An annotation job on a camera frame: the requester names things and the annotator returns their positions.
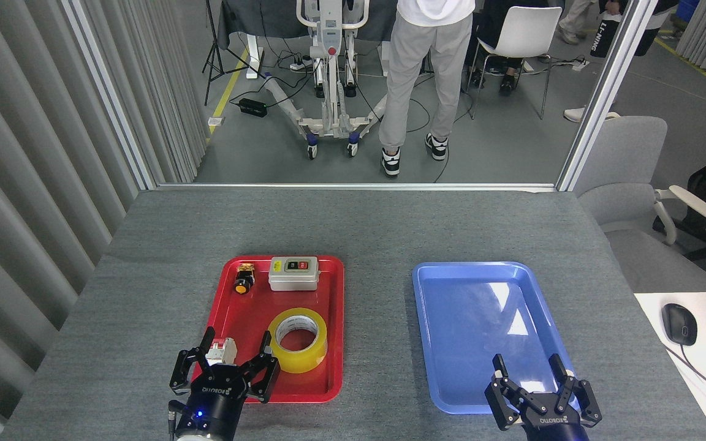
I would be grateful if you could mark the white chair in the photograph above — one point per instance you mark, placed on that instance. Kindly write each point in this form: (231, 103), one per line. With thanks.
(527, 30)

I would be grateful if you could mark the black power adapter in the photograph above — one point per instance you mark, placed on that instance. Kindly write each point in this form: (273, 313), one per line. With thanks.
(253, 108)

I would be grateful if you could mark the silver frame rail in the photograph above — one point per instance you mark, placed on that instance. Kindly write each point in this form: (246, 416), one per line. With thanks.
(353, 186)

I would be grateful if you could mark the white stand on wheels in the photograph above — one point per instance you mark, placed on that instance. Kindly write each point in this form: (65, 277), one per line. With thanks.
(330, 61)

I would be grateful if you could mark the white power strip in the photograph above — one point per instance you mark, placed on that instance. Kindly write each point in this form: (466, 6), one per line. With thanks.
(580, 64)
(299, 64)

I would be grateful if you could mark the person in black shorts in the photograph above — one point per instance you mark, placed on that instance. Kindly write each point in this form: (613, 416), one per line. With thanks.
(604, 37)

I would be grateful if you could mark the standing person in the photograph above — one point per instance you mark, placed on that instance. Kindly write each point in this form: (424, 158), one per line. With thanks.
(426, 61)

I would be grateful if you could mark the blue bin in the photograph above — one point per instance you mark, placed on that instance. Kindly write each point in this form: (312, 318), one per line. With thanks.
(687, 11)

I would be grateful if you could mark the black tripod stand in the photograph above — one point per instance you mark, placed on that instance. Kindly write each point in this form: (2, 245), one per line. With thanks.
(211, 37)

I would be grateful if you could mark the grey office chair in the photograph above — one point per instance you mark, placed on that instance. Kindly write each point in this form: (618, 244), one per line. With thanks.
(626, 153)

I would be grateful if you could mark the yellow tape roll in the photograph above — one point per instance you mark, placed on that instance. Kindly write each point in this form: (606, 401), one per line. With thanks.
(298, 361)

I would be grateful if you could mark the yellow round push button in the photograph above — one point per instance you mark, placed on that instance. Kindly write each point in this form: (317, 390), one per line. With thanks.
(243, 282)

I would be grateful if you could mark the silver frame post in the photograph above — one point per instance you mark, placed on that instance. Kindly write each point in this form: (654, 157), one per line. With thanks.
(607, 92)
(108, 92)

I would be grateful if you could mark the blue plastic tray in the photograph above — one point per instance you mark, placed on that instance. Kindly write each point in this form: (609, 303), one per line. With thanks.
(469, 331)

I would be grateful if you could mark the white circuit breaker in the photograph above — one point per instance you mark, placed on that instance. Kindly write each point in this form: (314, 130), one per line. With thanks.
(223, 350)

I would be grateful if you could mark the seated person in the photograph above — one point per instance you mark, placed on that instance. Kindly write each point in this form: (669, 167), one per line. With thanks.
(489, 24)

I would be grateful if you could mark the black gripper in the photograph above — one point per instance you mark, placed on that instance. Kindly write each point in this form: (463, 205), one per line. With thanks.
(215, 398)
(555, 425)

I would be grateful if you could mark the small white floor plate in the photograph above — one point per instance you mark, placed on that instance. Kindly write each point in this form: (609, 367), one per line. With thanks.
(216, 121)

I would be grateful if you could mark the walking person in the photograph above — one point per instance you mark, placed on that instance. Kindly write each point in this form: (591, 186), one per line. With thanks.
(573, 18)

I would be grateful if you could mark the white desk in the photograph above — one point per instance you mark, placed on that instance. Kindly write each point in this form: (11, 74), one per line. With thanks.
(665, 367)

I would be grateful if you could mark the red plastic tray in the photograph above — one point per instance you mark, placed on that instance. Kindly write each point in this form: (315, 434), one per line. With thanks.
(249, 318)

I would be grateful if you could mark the black computer mouse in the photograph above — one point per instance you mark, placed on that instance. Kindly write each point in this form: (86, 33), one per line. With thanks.
(679, 323)

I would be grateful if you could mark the grey push button switch box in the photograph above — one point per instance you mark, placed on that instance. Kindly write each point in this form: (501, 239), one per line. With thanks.
(293, 278)

